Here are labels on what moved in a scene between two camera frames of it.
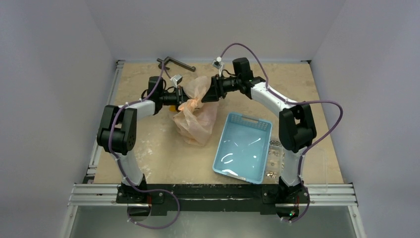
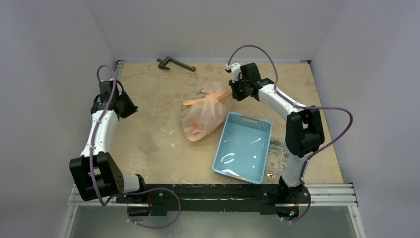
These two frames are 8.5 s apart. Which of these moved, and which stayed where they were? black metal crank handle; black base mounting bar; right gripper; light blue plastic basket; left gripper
Moved: left gripper; right gripper
Stayed: light blue plastic basket; black metal crank handle; black base mounting bar
